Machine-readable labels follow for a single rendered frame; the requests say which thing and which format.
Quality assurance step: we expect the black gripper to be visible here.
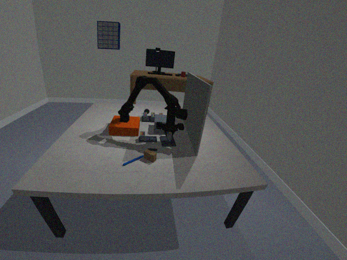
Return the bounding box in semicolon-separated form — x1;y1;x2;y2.
156;117;184;136

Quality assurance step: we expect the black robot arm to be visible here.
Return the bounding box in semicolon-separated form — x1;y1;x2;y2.
118;76;188;132

